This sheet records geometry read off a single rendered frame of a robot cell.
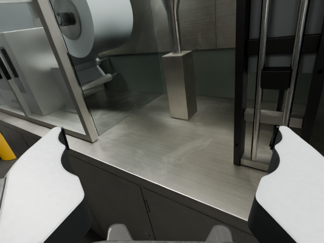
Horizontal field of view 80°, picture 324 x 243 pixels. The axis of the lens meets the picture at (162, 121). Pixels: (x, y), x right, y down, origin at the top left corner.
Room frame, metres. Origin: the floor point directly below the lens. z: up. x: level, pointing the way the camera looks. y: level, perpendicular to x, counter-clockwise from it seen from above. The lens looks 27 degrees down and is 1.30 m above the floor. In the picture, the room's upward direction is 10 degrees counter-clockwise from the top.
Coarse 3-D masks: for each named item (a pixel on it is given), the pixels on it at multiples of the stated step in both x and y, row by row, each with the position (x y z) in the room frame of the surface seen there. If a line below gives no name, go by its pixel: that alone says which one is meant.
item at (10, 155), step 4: (0, 136) 2.17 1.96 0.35; (0, 140) 2.16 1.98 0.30; (4, 140) 2.18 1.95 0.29; (0, 144) 2.16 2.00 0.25; (4, 144) 2.17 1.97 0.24; (0, 148) 2.16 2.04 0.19; (4, 148) 2.16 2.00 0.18; (8, 148) 2.18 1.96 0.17; (0, 152) 2.17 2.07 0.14; (4, 152) 2.16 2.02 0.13; (8, 152) 2.17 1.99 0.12; (12, 152) 2.18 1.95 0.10; (0, 156) 2.19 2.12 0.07; (4, 156) 2.17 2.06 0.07; (8, 156) 2.17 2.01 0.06; (12, 156) 2.18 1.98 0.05; (4, 160) 2.18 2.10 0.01; (8, 160) 2.18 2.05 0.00
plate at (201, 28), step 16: (160, 0) 1.09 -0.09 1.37; (192, 0) 0.98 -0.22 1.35; (208, 0) 0.94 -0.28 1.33; (224, 0) 0.89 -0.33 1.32; (160, 16) 1.10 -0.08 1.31; (192, 16) 0.99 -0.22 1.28; (208, 16) 0.94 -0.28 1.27; (224, 16) 0.89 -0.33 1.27; (160, 32) 1.10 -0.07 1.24; (192, 32) 0.99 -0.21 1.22; (208, 32) 0.94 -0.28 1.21; (224, 32) 0.89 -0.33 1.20; (160, 48) 1.11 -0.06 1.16; (192, 48) 0.99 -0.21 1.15; (208, 48) 0.94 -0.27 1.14
